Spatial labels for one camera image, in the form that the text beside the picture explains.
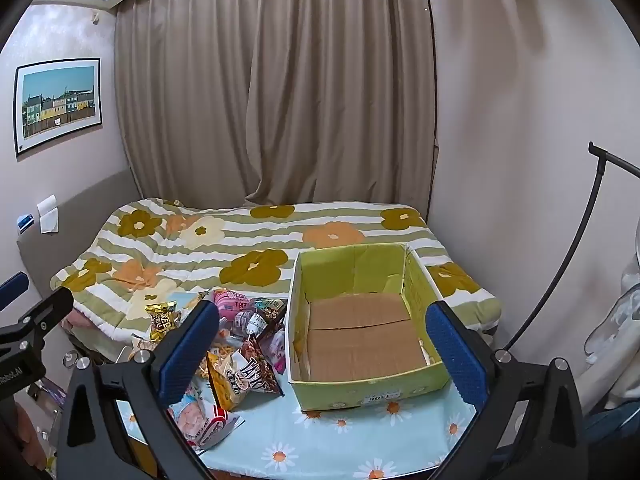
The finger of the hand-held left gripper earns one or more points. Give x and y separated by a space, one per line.
45 312
14 290

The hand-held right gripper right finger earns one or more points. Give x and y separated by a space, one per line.
457 355

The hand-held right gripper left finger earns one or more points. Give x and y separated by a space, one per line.
187 355

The pile of snack packets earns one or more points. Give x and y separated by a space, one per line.
235 385

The pink and white snack bag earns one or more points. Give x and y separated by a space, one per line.
274 349

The dark printed snack bag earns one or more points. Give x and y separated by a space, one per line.
267 312

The green cardboard box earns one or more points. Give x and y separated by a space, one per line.
360 345

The pink bed sheet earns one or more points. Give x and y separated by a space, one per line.
77 319

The clear glass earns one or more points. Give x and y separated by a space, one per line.
67 359

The grey bed headboard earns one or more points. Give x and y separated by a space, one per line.
60 240

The blue card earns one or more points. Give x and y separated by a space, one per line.
25 222

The white paper note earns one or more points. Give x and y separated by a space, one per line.
46 204
50 222

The floral striped blanket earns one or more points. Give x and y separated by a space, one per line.
240 245

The daisy print tablecloth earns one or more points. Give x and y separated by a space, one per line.
320 440

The white garment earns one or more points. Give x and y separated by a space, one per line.
617 340

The black curved pole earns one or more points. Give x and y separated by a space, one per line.
575 240

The blue cloth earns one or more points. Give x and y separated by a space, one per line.
612 420

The framed houses picture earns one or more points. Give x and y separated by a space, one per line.
57 102

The beige curtain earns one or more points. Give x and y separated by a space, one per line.
275 85

